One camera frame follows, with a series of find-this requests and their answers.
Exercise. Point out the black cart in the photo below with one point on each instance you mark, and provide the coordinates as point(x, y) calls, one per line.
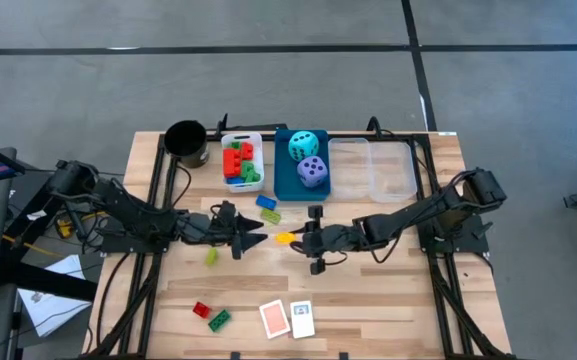
point(43, 277)

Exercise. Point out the purple foam die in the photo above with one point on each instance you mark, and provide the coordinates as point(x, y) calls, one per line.
point(312, 172)

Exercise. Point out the white paper sheets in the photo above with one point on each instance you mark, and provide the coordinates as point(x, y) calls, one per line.
point(48, 310)

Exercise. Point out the small blue toy block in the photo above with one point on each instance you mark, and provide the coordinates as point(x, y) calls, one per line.
point(235, 180)

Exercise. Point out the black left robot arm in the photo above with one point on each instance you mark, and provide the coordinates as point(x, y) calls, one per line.
point(128, 210)

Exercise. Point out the yellow toy block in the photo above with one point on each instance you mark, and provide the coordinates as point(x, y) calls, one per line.
point(284, 238)

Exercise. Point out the clear plastic container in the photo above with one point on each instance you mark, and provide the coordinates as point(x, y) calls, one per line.
point(393, 172)
point(349, 167)

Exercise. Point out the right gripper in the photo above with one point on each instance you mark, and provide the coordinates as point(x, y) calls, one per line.
point(333, 240)

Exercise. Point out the red sloped toy block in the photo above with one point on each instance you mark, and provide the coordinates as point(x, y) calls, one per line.
point(201, 310)

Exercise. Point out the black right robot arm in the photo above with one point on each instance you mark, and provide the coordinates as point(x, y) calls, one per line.
point(418, 212)

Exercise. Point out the small lime toy block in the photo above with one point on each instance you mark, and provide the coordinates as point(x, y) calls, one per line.
point(211, 256)

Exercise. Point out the blue plastic tray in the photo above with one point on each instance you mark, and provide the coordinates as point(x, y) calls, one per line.
point(283, 185)

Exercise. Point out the small red toy block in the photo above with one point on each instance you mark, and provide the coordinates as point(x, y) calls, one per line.
point(247, 151)

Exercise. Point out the red playing card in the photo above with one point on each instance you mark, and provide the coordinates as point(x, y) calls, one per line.
point(274, 319)

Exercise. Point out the white plastic bin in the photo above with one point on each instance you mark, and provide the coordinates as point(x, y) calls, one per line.
point(258, 150)

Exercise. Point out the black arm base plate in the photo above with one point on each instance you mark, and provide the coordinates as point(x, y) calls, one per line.
point(475, 246)
point(118, 246)

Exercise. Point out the white playing card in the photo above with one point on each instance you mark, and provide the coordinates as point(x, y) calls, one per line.
point(302, 319)

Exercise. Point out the large red toy block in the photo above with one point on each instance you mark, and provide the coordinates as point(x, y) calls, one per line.
point(232, 163)

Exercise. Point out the teal foam die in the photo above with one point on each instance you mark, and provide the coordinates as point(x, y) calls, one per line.
point(303, 146)

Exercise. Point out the black table frame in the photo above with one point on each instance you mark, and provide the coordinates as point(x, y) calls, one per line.
point(403, 135)

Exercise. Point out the black round bucket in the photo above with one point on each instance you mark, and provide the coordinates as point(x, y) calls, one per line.
point(186, 142)

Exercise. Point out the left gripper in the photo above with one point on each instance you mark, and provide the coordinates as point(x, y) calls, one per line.
point(213, 227)

